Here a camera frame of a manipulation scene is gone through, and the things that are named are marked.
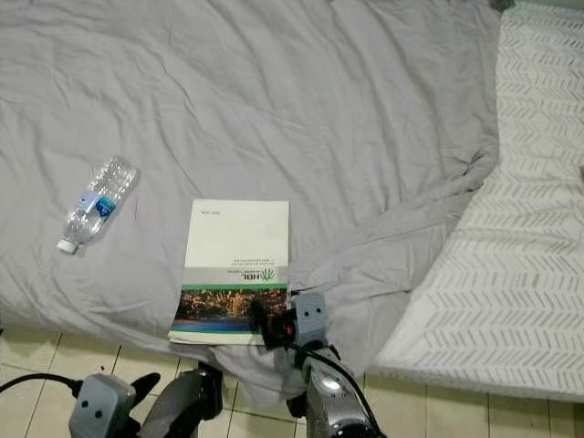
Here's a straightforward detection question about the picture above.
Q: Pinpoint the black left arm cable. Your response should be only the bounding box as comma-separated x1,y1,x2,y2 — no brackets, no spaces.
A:
0,372,81,395

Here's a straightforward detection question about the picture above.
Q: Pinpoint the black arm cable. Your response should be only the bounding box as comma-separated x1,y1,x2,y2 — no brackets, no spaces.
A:
306,345,389,438
0,372,81,395

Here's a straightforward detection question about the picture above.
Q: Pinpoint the grey bed blanket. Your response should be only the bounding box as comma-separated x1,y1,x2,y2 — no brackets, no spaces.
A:
0,0,501,407

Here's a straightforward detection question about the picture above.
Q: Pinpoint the white booklet with city photo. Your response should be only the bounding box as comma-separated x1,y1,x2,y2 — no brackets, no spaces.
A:
169,199,291,346

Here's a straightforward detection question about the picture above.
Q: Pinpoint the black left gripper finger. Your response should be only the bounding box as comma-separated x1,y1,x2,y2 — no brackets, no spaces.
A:
141,374,206,438
192,363,225,437

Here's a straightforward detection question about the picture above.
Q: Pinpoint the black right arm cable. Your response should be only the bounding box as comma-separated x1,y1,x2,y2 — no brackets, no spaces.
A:
306,345,389,438

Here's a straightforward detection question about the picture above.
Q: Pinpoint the clear plastic water bottle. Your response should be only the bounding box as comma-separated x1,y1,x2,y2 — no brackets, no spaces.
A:
56,155,140,255

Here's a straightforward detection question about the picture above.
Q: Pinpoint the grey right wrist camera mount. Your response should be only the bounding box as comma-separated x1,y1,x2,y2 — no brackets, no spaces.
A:
290,291,332,349

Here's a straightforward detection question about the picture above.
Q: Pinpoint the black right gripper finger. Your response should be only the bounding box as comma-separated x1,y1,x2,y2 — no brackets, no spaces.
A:
248,299,282,352

